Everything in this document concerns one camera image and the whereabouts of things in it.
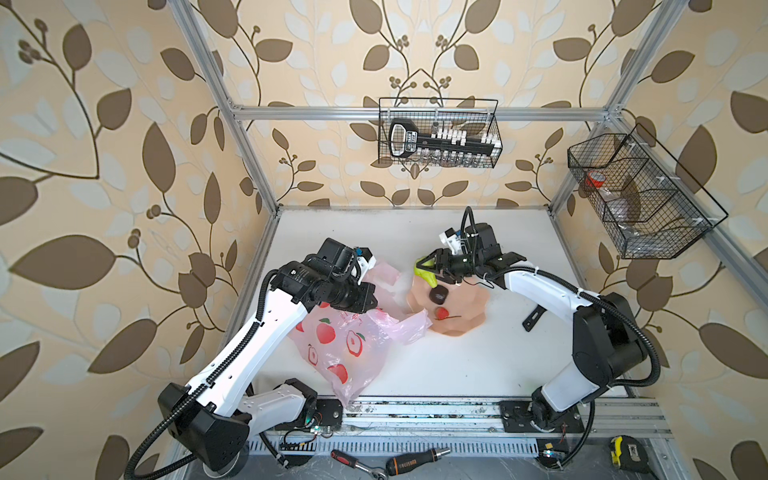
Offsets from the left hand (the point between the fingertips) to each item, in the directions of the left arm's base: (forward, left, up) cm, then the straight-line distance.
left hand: (379, 301), depth 70 cm
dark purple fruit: (+12, -17, -17) cm, 27 cm away
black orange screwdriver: (-30, -5, -18) cm, 36 cm away
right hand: (+12, -11, -6) cm, 18 cm away
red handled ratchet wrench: (-32, -1, -20) cm, 37 cm away
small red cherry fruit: (+7, -18, -20) cm, 27 cm away
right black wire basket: (+22, -67, +12) cm, 71 cm away
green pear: (+11, -13, -6) cm, 18 cm away
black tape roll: (-32, +30, -18) cm, 47 cm away
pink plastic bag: (-9, +8, -9) cm, 15 cm away
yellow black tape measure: (-26, -57, -18) cm, 66 cm away
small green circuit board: (-27, -43, -24) cm, 56 cm away
